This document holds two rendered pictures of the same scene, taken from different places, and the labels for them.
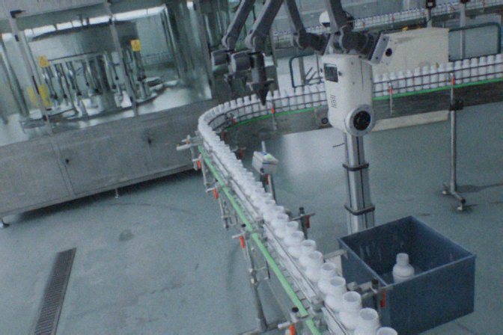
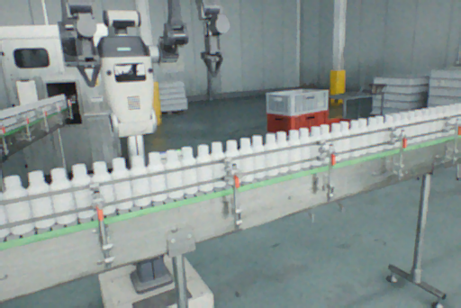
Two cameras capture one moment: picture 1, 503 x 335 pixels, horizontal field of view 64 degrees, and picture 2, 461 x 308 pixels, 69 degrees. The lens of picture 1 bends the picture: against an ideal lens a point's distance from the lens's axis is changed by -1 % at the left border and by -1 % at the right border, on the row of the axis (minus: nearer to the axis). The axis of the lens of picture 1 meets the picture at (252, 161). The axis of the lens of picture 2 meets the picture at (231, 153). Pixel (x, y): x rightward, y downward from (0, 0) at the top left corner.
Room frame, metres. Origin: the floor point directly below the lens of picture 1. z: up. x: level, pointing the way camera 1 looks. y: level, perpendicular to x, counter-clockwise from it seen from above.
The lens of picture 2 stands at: (1.92, 1.24, 1.44)
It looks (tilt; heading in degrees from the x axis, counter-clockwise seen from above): 15 degrees down; 255
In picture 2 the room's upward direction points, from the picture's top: 3 degrees counter-clockwise
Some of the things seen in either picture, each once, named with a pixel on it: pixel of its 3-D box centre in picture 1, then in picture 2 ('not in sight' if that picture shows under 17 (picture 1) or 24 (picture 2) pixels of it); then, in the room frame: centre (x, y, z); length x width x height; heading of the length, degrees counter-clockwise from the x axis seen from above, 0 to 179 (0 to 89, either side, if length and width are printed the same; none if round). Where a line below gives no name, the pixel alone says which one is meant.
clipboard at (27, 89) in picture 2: not in sight; (27, 92); (3.27, -3.56, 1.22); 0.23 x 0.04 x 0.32; 175
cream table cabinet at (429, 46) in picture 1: (398, 78); not in sight; (5.49, -2.18, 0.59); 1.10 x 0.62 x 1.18; 85
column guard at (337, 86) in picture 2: not in sight; (337, 87); (-4.28, -8.48, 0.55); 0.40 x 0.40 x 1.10; 13
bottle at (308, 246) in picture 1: (311, 269); (361, 136); (0.92, -0.11, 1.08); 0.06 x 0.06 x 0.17
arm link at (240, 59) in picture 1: (246, 54); (215, 18); (1.62, -0.05, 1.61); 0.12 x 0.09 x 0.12; 104
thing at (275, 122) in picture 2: not in sight; (297, 121); (0.19, -2.27, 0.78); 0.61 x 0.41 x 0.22; 20
